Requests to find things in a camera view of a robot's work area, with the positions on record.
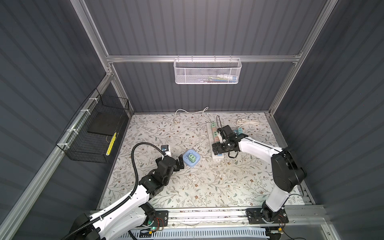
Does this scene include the blue triangular socket adapter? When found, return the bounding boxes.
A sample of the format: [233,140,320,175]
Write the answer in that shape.
[183,150,201,168]

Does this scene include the green charger cube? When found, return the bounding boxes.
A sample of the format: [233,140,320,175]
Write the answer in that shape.
[188,154,197,163]

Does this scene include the white multicolour power strip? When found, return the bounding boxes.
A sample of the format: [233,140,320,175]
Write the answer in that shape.
[206,122,224,162]

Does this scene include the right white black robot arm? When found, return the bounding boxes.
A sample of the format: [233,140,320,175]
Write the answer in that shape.
[212,134,307,223]

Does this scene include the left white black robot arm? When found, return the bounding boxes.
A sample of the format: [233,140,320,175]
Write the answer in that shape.
[64,155,185,240]

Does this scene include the floral table mat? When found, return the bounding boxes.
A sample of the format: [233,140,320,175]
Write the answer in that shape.
[100,113,278,209]

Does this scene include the yellow marker pen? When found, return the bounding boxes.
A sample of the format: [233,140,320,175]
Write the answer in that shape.
[106,132,118,156]

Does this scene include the black pad in basket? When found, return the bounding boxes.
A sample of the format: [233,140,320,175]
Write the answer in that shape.
[87,113,124,137]

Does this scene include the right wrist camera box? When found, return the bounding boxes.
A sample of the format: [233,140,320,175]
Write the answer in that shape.
[218,125,236,142]

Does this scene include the white coiled cable right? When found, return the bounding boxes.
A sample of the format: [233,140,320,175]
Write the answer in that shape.
[235,118,261,127]

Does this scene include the white adapter cable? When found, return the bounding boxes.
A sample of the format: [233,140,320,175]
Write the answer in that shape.
[194,134,208,152]

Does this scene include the white power strip cable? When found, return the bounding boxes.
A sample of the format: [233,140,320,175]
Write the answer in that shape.
[173,106,212,124]

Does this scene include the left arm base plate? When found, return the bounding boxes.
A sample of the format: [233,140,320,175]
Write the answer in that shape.
[134,210,169,228]

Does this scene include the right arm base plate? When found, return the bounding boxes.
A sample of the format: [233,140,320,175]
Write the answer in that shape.
[246,208,289,225]

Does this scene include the white wire mesh basket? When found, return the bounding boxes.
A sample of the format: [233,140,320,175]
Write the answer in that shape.
[173,58,242,85]

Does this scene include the black wire wall basket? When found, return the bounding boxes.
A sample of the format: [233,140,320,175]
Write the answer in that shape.
[57,90,130,164]

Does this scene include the black corrugated cable hose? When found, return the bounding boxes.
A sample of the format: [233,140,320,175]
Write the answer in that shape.
[61,142,166,240]

